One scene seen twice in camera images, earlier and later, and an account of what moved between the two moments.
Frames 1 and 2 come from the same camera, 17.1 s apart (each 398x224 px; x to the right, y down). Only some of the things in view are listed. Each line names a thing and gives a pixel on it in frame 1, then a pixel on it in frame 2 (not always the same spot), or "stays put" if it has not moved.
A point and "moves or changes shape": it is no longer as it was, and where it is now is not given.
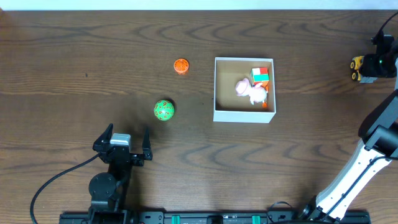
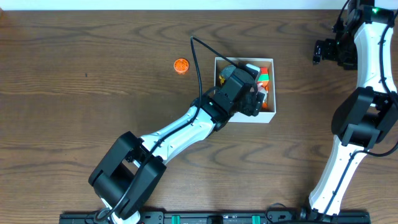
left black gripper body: x=123 y=154 to x=253 y=106
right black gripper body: x=384 y=66 to x=344 y=51
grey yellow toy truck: x=355 y=65 moves or changes shape
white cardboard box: x=229 y=106 stays put
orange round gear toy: x=181 y=66 stays put
